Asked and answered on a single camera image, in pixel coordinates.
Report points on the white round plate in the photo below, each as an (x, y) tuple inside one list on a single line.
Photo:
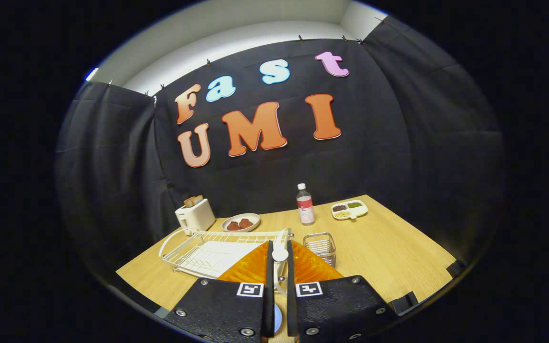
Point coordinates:
[(251, 218)]

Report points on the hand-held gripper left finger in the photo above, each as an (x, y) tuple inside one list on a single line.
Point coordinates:
[(269, 286)]

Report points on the brown toast slice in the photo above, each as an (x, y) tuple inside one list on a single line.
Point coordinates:
[(198, 199), (188, 202)]

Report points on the yellow beans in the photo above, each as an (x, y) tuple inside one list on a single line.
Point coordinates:
[(342, 214)]

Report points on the clear bottle red label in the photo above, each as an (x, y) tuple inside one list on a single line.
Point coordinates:
[(306, 209)]

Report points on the green beans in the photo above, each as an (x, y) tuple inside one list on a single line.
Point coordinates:
[(354, 205)]

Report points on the white divided dish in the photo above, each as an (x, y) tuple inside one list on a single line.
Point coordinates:
[(358, 212)]

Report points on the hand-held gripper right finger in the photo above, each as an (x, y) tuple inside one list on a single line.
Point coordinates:
[(290, 300)]

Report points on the red meat piece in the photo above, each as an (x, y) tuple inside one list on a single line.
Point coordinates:
[(246, 223), (233, 226)]

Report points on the black table edge bracket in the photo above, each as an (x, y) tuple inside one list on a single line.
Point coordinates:
[(455, 268), (404, 303)]

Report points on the black backdrop cloth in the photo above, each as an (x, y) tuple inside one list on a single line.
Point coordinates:
[(255, 176)]

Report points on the white toaster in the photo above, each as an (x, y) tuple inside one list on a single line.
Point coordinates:
[(198, 216)]

